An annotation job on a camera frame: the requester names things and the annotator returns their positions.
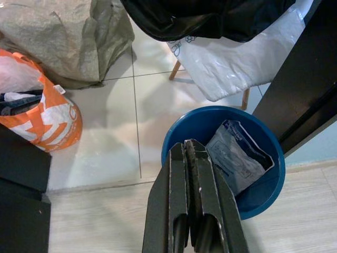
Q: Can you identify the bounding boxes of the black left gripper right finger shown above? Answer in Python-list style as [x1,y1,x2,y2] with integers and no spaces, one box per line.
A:
[184,139,250,253]

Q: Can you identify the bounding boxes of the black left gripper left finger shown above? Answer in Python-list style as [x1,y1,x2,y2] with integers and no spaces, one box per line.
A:
[142,142,192,253]

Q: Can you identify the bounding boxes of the white printed packet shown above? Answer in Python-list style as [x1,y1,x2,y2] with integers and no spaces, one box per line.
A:
[205,120,275,197]

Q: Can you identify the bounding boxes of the blue round waste bin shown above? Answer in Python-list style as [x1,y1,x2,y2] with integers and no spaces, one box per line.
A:
[160,105,286,221]

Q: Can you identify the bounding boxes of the chair with wooden legs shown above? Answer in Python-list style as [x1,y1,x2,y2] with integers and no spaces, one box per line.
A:
[168,62,251,111]

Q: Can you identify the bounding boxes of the orange white shopping bag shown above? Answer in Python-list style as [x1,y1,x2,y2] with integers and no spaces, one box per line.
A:
[0,48,84,153]

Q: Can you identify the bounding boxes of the white plastic flower print bag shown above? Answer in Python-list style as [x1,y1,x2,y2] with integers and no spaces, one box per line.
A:
[167,5,303,102]

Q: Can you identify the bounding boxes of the black cabinet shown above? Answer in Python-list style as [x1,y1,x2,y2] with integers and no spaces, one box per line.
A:
[0,122,52,253]

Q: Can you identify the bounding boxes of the black bundled item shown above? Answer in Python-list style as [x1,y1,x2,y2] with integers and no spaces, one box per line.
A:
[0,89,44,116]

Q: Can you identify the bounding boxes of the large black fabric bag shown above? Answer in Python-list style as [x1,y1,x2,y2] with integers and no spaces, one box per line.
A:
[120,0,305,43]

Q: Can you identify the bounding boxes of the grey beige woven sack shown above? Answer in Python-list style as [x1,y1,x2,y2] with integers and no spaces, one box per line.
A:
[0,0,135,90]

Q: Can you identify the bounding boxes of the translucent white plastic bag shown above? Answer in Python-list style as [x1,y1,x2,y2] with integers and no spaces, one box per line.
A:
[0,55,44,102]

